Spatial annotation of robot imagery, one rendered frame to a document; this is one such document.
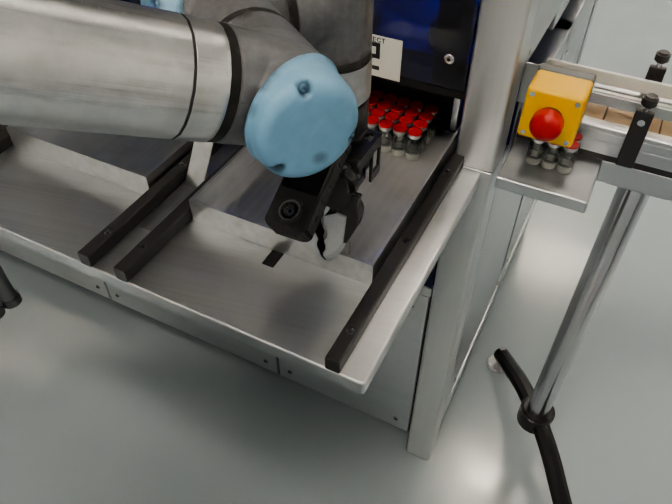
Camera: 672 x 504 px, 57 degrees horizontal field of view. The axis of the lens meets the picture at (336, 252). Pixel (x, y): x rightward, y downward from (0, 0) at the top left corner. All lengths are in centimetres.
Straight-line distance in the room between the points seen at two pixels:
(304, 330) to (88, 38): 44
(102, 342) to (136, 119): 156
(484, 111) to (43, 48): 63
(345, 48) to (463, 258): 56
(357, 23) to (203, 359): 136
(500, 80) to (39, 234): 63
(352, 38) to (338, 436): 122
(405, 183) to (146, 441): 105
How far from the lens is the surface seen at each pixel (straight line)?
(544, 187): 93
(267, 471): 160
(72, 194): 94
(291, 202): 59
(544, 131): 83
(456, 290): 110
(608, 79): 104
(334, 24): 54
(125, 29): 37
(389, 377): 139
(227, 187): 89
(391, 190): 87
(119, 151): 100
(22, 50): 35
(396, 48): 88
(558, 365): 140
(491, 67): 85
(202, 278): 77
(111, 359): 186
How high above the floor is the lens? 144
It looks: 45 degrees down
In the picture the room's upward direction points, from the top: straight up
